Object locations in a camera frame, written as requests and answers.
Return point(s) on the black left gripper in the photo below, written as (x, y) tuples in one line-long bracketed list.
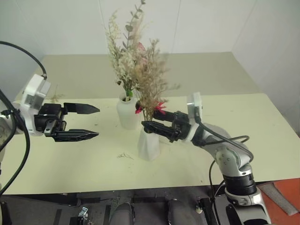
[(50, 117)]

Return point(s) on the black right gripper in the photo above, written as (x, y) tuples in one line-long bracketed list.
[(184, 124)]

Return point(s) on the beige bouquet with red flowers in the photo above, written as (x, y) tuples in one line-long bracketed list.
[(150, 79)]

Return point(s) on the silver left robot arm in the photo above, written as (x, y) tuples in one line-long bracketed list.
[(7, 131)]

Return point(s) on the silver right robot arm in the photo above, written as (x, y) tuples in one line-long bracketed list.
[(225, 159)]

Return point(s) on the dried beige flower sprig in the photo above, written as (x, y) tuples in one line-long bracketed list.
[(55, 95)]

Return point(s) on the faceted white ceramic vase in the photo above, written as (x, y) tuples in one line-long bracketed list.
[(148, 147)]

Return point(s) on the round white ceramic vase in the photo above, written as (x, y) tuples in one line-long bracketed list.
[(126, 114)]

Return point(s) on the small dried twig crumb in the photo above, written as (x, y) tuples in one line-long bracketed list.
[(124, 155)]

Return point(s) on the white and green dried bouquet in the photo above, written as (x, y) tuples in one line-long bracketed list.
[(124, 63)]

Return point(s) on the small metal clamp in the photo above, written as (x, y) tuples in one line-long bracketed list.
[(83, 212)]

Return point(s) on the dark rounded shape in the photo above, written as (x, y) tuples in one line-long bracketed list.
[(123, 214)]

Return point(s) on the grey fabric strip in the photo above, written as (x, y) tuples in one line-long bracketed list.
[(277, 199)]

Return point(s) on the red floor mat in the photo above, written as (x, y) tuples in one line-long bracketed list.
[(288, 187)]

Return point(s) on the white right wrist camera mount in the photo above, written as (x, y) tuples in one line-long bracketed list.
[(194, 100)]

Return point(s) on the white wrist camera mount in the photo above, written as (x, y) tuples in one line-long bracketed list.
[(32, 91), (194, 100)]

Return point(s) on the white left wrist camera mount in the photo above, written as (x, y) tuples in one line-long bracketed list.
[(32, 91)]

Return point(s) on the black table frame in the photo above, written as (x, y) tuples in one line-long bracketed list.
[(89, 198)]

